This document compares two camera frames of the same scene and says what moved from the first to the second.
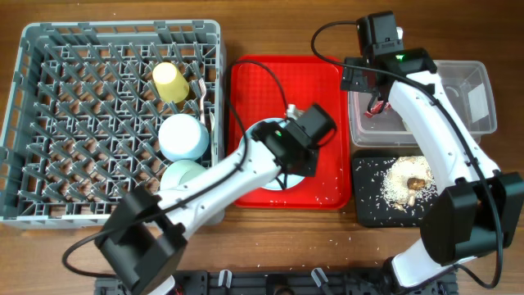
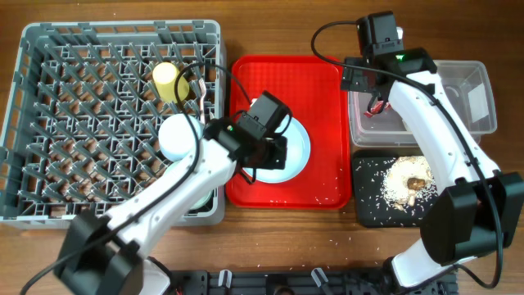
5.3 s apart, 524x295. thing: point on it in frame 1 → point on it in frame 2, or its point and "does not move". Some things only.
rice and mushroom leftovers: [409, 183] does not move
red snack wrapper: [377, 107] does not move
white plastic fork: [203, 91] does not move
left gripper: [309, 168] → [278, 160]
